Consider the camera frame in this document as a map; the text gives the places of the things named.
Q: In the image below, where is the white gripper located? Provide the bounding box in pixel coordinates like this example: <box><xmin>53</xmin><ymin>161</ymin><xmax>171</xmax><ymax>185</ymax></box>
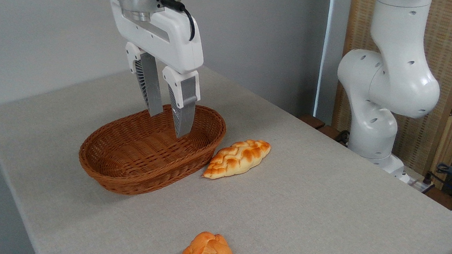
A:
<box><xmin>87</xmin><ymin>0</ymin><xmax>214</xmax><ymax>140</ymax></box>

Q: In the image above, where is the long braided bread loaf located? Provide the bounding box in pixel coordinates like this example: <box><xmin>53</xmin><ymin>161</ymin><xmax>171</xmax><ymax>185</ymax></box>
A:
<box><xmin>202</xmin><ymin>133</ymin><xmax>272</xmax><ymax>186</ymax></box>

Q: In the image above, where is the brown oval wicker basket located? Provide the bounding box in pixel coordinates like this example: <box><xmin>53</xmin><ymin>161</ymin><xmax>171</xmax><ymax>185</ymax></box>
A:
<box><xmin>74</xmin><ymin>91</ymin><xmax>229</xmax><ymax>206</ymax></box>

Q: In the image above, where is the brown wooden base board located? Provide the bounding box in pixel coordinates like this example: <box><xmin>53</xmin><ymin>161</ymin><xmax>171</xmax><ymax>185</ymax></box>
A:
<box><xmin>295</xmin><ymin>113</ymin><xmax>353</xmax><ymax>148</ymax></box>

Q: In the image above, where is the grey tablecloth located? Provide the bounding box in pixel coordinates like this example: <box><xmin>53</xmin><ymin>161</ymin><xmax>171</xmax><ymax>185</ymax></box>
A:
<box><xmin>0</xmin><ymin>40</ymin><xmax>452</xmax><ymax>254</ymax></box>

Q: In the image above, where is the white power strip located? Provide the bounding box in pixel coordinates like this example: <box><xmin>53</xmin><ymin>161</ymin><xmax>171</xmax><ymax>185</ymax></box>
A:
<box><xmin>404</xmin><ymin>175</ymin><xmax>437</xmax><ymax>195</ymax></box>

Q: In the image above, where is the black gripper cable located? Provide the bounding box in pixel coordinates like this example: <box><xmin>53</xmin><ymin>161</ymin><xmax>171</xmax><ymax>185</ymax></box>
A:
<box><xmin>155</xmin><ymin>0</ymin><xmax>200</xmax><ymax>42</ymax></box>

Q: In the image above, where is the white vertical frame post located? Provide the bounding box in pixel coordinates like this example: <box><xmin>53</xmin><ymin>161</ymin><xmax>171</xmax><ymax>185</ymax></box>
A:
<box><xmin>313</xmin><ymin>0</ymin><xmax>352</xmax><ymax>125</ymax></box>

